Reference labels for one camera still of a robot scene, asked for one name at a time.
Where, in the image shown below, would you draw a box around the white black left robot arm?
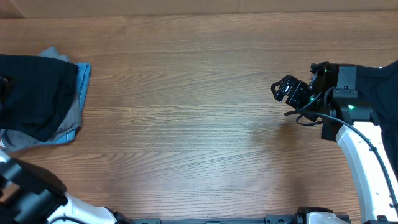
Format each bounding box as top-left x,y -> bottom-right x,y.
1,72 -> 130,223

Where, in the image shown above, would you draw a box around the grey folded garment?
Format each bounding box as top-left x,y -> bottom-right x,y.
1,47 -> 80,152

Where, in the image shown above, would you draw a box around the dark navy t-shirt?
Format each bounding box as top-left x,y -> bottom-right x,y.
320,60 -> 398,181

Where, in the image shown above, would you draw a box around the black shorts with patterned waistband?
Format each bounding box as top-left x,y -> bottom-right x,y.
1,54 -> 79,142

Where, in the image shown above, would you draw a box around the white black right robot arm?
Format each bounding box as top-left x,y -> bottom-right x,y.
271,62 -> 397,223

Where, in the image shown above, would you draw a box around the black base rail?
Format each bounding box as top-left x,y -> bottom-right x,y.
130,214 -> 352,224

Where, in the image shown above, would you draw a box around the blue folded garment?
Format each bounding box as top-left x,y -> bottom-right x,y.
45,63 -> 91,145

